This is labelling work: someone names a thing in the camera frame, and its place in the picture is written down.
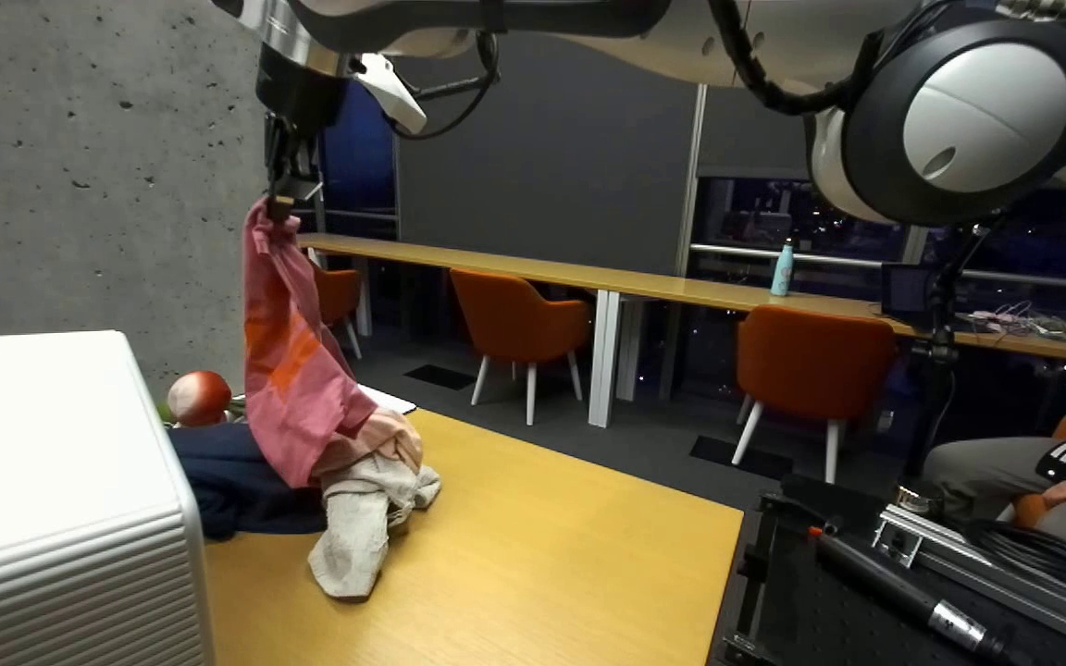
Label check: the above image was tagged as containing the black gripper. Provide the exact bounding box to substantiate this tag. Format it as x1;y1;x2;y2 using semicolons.
253;42;356;222

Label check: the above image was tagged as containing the pink t-shirt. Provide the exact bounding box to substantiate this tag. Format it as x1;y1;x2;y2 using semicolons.
240;198;429;492

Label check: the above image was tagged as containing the white ribbed storage container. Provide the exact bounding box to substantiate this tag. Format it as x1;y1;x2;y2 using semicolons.
0;325;219;666

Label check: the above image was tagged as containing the orange chair with white legs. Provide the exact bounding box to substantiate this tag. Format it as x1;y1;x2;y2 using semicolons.
725;305;902;487
449;267;597;428
312;263;366;368

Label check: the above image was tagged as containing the red ball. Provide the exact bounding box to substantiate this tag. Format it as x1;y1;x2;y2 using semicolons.
164;368;238;428

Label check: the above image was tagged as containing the white paper sheet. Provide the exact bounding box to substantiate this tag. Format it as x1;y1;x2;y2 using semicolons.
356;380;423;421

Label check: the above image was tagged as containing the dark blue cloth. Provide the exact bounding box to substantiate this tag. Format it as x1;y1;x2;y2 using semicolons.
168;416;329;544

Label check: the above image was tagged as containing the beige cloth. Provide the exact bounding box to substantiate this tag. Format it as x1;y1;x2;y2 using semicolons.
304;428;449;606

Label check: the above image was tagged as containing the long wooden counter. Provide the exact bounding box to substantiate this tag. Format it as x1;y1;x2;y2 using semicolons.
297;231;1066;434

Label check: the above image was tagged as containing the light blue bottle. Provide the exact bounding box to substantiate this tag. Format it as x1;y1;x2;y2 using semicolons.
765;233;799;305

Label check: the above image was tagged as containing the dark monitor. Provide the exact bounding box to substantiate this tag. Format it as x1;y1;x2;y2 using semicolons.
877;260;947;331

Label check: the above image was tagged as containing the black tripod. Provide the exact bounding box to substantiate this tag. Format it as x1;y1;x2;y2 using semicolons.
799;484;1066;666

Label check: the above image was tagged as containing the seated person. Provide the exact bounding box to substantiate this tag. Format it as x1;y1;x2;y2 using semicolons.
916;350;1066;551

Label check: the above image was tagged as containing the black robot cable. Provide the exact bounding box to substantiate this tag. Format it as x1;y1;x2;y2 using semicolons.
705;0;887;124

